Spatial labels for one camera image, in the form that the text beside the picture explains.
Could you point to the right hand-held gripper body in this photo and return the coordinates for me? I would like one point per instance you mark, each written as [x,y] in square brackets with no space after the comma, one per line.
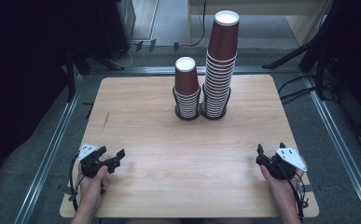
[288,157]

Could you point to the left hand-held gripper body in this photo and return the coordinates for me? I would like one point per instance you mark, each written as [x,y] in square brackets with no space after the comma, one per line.
[89,161]

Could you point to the person's left hand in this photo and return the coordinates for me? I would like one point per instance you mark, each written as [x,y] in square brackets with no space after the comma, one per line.
[91,189]

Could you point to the person's right hand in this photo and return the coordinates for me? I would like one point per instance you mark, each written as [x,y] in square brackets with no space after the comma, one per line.
[279,189]

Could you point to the black metal stand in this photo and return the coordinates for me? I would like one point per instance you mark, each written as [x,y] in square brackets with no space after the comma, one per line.
[71,77]

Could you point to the black tripod stand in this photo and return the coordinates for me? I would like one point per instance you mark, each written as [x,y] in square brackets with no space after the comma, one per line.
[293,56]

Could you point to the short stack of brown cups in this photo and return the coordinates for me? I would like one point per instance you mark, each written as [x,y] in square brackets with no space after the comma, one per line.
[186,81]

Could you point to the tall stack of brown cups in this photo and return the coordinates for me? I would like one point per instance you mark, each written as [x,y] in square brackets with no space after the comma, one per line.
[223,40]

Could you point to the dark computer tower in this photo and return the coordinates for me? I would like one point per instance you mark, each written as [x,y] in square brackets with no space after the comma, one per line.
[125,18]

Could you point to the aluminium frame rail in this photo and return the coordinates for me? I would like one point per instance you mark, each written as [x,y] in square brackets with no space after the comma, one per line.
[49,155]
[137,71]
[340,140]

